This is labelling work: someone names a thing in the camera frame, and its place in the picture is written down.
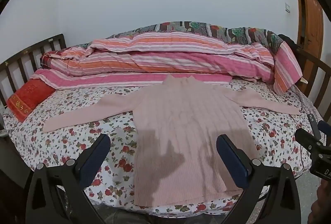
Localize pink ribbed knit sweater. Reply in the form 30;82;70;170
43;76;299;207

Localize person's right hand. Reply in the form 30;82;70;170
307;179;331;224

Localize white floral bed sheet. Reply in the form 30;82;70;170
3;79;321;218

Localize black garment on footboard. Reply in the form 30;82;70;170
278;34;298;52

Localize red embroidered pillow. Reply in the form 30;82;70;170
7;79;55;122

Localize dark floral patchwork blanket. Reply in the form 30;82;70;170
105;21;285;56

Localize brown wooden door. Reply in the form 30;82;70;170
297;0;324;59

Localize pink orange striped quilt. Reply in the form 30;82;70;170
40;31;302;94

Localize white wall switch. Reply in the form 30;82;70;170
285;3;291;14

